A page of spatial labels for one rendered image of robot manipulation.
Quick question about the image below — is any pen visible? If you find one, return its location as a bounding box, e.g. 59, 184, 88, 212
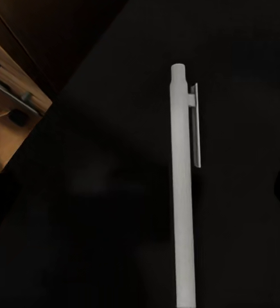
170, 64, 201, 308

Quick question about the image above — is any swivel chair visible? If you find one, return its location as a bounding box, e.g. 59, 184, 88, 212
0, 107, 30, 127

